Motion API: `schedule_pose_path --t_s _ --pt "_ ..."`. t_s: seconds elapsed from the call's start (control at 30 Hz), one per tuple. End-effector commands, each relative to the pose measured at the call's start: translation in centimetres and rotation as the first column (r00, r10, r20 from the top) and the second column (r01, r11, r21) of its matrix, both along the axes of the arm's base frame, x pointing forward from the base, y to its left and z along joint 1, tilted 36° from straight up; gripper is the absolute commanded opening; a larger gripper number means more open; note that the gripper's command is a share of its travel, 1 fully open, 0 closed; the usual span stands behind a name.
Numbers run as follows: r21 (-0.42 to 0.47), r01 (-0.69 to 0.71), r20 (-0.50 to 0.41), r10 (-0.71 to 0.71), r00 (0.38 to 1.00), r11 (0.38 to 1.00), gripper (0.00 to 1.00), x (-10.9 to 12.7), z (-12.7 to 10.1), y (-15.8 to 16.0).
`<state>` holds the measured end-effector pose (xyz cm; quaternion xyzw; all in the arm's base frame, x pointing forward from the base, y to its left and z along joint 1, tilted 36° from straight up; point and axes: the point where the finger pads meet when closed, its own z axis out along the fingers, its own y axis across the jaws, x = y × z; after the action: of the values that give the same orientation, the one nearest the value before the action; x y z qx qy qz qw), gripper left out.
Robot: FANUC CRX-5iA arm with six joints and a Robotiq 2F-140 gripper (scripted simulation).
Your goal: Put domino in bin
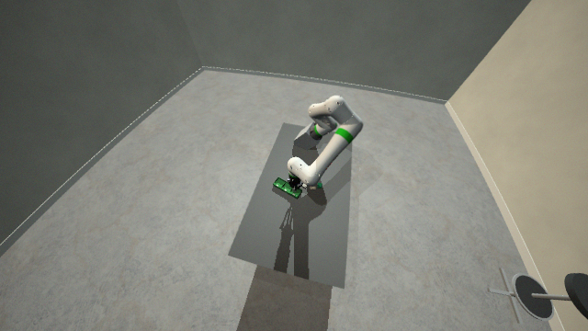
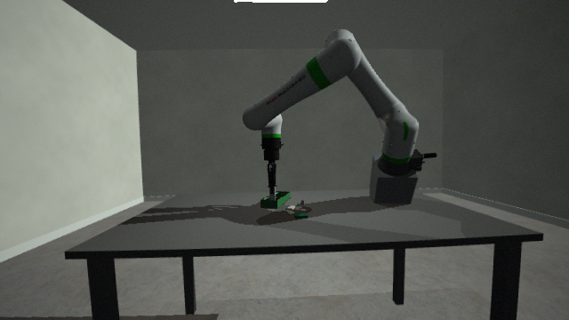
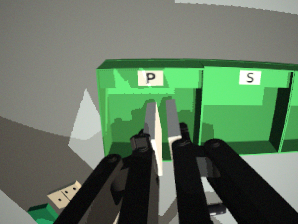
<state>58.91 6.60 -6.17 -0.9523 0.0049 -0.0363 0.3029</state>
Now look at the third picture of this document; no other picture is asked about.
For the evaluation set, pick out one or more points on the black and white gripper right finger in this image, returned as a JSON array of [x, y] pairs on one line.
[[246, 195]]

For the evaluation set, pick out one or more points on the black aa battery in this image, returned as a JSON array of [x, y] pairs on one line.
[[217, 209]]

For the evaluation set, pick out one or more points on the cream domino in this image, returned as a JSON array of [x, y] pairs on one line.
[[62, 196]]

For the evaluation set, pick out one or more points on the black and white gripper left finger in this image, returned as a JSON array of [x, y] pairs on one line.
[[96, 203]]

